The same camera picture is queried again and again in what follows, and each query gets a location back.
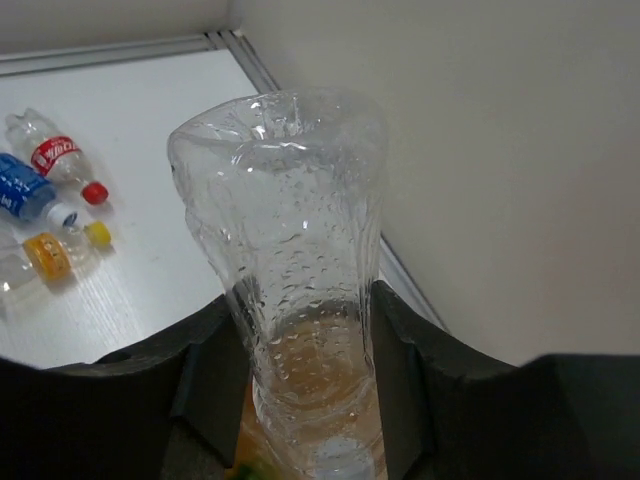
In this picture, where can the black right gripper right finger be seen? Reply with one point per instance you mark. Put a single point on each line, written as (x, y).
(449, 411)

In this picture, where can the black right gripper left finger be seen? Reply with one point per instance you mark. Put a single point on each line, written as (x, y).
(167, 407)

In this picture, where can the orange label yellow cap bottle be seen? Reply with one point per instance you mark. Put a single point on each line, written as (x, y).
(51, 257)

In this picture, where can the blue label water bottle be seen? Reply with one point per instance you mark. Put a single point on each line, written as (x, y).
(29, 197)

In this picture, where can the clear crushed plastic bottle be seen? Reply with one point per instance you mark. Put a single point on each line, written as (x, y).
(283, 193)

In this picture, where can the red label cola bottle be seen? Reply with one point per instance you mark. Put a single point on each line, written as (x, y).
(38, 142)

